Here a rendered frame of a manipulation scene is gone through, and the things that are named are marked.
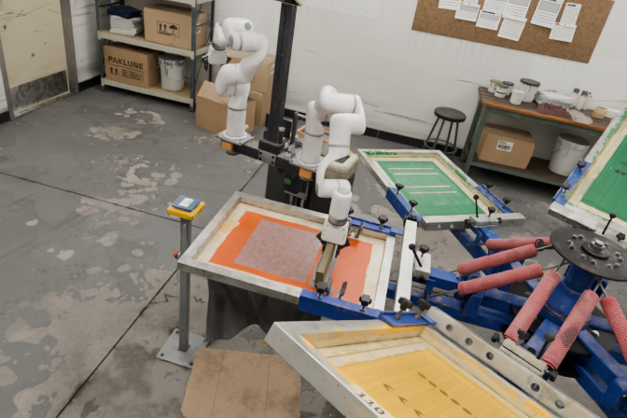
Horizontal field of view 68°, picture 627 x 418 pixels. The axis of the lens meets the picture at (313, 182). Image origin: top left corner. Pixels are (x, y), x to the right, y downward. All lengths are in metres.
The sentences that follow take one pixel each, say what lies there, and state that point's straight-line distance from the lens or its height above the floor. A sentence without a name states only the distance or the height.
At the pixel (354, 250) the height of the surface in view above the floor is 0.95.
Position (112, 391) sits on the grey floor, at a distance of 2.74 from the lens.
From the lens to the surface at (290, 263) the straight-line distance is 1.93.
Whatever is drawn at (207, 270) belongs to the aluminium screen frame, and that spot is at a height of 0.99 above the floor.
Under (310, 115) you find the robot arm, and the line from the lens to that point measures 2.18.
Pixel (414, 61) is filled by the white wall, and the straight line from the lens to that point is 5.48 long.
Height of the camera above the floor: 2.17
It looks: 29 degrees down
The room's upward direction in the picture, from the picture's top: 10 degrees clockwise
